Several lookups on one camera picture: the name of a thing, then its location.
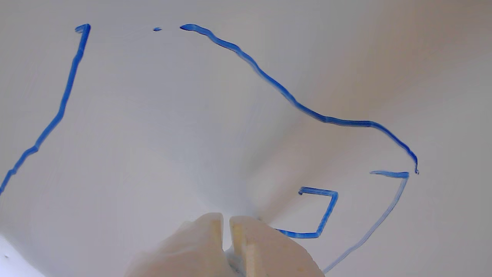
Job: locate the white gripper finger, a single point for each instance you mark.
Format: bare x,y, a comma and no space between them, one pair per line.
184,254
276,257

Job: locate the large white whiteboard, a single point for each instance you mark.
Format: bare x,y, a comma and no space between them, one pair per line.
153,134

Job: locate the blue whiteboard marker pen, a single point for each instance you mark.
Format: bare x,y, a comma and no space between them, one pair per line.
235,265

